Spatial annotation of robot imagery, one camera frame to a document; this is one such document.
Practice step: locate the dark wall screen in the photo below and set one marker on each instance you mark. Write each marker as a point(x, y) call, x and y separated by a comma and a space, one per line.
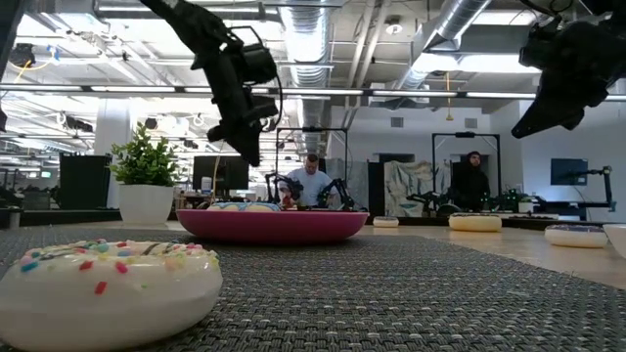
point(568, 171)

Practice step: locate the white drizzled sprinkled donut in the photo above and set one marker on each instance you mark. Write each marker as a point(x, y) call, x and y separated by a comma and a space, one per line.
point(107, 298)

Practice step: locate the silver ventilation duct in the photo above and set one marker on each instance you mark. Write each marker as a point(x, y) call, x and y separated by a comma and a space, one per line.
point(308, 49)
point(455, 22)

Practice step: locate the black boom stand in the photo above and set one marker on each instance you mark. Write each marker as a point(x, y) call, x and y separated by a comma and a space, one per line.
point(608, 188)

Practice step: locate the black gantry frame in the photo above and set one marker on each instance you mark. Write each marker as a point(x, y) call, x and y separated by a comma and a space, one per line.
point(313, 129)
point(464, 134)

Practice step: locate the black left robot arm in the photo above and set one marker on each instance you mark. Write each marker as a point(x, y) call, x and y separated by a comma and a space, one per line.
point(186, 22)

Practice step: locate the black aluminium table frame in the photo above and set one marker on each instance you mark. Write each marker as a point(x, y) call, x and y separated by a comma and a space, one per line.
point(63, 218)

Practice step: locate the small teal donut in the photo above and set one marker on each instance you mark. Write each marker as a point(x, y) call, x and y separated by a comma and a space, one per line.
point(386, 222)

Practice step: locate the patterned hanging cloth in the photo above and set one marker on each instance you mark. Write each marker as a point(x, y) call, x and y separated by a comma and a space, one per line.
point(411, 188)

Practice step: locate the pink round plate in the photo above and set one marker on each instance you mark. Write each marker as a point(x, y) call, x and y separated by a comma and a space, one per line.
point(269, 228)

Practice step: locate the grey woven placemat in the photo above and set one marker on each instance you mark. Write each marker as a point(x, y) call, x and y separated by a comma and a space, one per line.
point(391, 293)

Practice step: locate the green plant in white pot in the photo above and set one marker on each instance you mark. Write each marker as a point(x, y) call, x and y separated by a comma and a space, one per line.
point(144, 195)

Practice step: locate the black cabinet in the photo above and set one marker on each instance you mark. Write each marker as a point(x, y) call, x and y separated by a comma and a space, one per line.
point(84, 182)

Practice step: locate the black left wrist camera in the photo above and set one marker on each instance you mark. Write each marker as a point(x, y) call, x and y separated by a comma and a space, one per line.
point(259, 63)

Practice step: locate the background black robot arm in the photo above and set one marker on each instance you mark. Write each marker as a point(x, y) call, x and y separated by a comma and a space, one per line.
point(286, 186)
point(340, 190)

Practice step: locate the large chocolate donut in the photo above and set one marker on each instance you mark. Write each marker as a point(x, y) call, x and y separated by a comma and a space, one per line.
point(474, 223)

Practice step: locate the person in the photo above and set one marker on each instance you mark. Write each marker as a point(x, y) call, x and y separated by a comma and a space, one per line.
point(469, 186)
point(310, 183)

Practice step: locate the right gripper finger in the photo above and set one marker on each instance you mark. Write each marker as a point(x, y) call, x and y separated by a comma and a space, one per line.
point(548, 115)

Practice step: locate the large light blue donut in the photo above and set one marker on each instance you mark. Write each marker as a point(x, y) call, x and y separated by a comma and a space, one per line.
point(244, 206)

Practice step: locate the small blue-purple sprinkled donut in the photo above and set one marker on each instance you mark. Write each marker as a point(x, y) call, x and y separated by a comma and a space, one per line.
point(575, 237)

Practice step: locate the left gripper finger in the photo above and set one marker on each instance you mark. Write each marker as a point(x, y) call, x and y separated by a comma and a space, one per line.
point(244, 144)

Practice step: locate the black computer monitor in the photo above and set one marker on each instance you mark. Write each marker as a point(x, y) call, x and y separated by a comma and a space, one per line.
point(230, 172)

